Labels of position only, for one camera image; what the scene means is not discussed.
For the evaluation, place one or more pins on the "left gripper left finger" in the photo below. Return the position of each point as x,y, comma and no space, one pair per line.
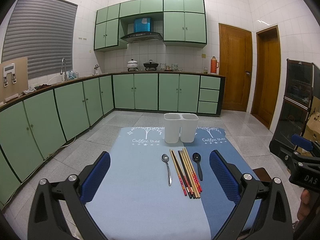
46,219

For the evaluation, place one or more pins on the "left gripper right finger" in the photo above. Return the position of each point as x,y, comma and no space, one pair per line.
273,218

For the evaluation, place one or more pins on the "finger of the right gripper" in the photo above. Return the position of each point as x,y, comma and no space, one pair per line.
285,153
301,142

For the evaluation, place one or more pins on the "bamboo chopstick red star end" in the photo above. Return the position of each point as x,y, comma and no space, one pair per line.
194,173

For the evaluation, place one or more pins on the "black plastic spoon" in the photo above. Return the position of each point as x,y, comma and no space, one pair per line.
197,159

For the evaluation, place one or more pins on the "bamboo chopstick red orange end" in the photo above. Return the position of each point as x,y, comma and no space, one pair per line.
191,170

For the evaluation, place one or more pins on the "plain bamboo chopstick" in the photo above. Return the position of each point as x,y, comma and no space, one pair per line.
186,156
190,175

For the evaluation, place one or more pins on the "bamboo chopstick red patterned end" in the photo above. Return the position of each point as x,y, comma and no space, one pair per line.
178,172

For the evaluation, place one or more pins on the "silver metal spoon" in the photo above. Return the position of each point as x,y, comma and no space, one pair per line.
165,159

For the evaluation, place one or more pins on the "green lower kitchen cabinets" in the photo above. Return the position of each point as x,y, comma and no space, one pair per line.
36,125

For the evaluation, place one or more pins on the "person's right hand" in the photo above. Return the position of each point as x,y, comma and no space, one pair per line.
305,207

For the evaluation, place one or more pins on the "cardboard box on floor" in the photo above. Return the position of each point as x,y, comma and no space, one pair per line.
312,130

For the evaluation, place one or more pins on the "wooden door right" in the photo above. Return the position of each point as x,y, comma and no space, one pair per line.
267,76

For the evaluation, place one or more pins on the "dark blue table mat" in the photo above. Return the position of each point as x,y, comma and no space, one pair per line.
220,190

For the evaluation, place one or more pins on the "black glass cabinet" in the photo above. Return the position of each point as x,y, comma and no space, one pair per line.
302,85

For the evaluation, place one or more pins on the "light blue table mat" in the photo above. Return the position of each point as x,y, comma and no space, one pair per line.
134,200

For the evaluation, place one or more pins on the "white twin utensil holder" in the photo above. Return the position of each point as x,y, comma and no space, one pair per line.
180,126

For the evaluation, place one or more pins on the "orange thermos flask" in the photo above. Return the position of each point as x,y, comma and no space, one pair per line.
214,66

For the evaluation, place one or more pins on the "glass cups on counter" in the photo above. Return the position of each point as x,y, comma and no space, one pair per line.
166,67

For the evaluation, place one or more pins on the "chrome sink faucet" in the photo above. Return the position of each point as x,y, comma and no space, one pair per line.
63,70

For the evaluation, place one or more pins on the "cardboard box with device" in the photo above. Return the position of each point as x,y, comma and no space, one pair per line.
14,77

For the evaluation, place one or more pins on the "small kettle on counter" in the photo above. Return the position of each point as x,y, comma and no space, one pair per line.
96,69

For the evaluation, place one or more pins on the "black wok on stove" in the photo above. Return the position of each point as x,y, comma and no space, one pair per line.
150,65

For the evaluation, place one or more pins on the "white cooking pot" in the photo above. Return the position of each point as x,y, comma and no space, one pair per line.
132,65

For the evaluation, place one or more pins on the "black range hood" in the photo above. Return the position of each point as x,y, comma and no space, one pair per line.
142,36

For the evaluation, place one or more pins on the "grey window roller blind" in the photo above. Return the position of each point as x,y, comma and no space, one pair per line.
42,31

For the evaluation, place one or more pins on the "blue box above hood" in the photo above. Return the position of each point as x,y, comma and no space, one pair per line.
143,24

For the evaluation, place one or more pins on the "wooden door with handle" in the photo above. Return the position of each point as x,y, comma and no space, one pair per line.
236,58

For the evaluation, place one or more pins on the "green upper wall cabinets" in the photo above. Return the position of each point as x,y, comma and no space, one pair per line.
180,22

